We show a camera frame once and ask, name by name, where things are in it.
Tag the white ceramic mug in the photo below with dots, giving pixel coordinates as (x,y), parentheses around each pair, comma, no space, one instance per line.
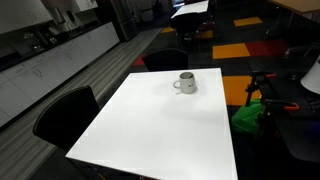
(188,86)

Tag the coffee machine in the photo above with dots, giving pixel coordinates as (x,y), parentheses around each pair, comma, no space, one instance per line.
(66,20)

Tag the white kitchen base cabinets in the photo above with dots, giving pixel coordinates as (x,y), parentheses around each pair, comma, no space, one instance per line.
(50,70)

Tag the white wall cabinets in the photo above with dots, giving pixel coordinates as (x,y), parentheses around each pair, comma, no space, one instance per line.
(20,11)

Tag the white lamp shade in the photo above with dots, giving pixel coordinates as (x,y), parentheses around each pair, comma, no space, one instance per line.
(313,79)

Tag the green bag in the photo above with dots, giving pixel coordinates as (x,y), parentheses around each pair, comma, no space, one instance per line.
(246,119)

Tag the black side table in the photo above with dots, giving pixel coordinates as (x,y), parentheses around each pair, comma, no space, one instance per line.
(300,133)

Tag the black pen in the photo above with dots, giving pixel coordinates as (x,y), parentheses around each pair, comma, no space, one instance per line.
(192,76)

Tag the black chair with rounded back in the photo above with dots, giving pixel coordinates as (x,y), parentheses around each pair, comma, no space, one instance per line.
(166,60)
(66,116)

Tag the wooden background table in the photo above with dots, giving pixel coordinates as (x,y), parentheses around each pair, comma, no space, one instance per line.
(296,5)

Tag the steel refrigerator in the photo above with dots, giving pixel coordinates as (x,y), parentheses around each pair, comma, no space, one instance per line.
(124,20)

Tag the white background table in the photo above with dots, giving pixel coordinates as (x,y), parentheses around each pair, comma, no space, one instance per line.
(190,8)

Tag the dark background chair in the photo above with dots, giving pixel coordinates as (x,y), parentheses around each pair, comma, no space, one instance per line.
(186,24)

